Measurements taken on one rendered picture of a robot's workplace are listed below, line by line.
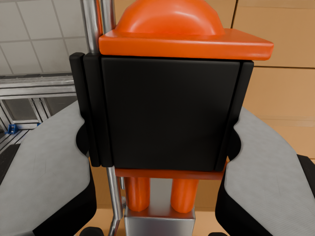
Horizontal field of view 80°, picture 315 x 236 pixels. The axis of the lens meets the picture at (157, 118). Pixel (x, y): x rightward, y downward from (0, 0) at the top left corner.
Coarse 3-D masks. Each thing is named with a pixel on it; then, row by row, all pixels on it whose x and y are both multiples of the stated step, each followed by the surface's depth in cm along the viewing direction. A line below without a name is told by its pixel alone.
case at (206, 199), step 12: (96, 168) 49; (96, 180) 46; (204, 180) 46; (216, 180) 46; (96, 192) 43; (108, 192) 43; (204, 192) 43; (216, 192) 43; (108, 204) 41; (204, 204) 41; (96, 216) 41; (108, 216) 41; (204, 216) 40; (84, 228) 44; (108, 228) 43; (120, 228) 43; (204, 228) 43; (216, 228) 42
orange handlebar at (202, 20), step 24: (144, 0) 9; (168, 0) 8; (192, 0) 9; (120, 24) 9; (144, 24) 9; (168, 24) 9; (192, 24) 9; (216, 24) 9; (144, 192) 15; (192, 192) 15
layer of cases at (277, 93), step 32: (128, 0) 54; (224, 0) 54; (256, 0) 54; (288, 0) 53; (256, 32) 58; (288, 32) 58; (256, 64) 63; (288, 64) 63; (256, 96) 69; (288, 96) 69; (288, 128) 76
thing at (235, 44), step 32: (128, 32) 9; (128, 64) 8; (160, 64) 8; (192, 64) 8; (224, 64) 8; (128, 96) 9; (160, 96) 9; (192, 96) 9; (224, 96) 9; (128, 128) 10; (160, 128) 10; (192, 128) 10; (224, 128) 10; (128, 160) 11; (160, 160) 11; (192, 160) 11; (224, 160) 11
